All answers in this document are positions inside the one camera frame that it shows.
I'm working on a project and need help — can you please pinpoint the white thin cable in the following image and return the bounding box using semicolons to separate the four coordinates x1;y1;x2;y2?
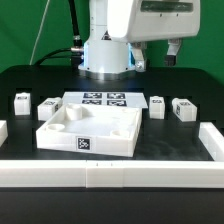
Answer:
29;0;52;66

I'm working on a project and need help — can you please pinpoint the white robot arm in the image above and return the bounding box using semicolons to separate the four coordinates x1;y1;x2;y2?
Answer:
79;0;201;80

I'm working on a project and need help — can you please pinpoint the white marker sheet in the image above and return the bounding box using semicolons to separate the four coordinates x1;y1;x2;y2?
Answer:
62;92;148;109

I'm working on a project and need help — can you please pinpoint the black cable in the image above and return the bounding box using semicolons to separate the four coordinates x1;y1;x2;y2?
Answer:
33;0;84;67

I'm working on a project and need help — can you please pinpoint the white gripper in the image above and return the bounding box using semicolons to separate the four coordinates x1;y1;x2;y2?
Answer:
107;0;200;72

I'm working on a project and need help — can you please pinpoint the white square tabletop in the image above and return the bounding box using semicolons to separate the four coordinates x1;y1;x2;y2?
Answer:
36;103;142;157

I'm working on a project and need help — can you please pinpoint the white U-shaped fence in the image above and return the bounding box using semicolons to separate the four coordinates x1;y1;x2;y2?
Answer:
0;121;224;189

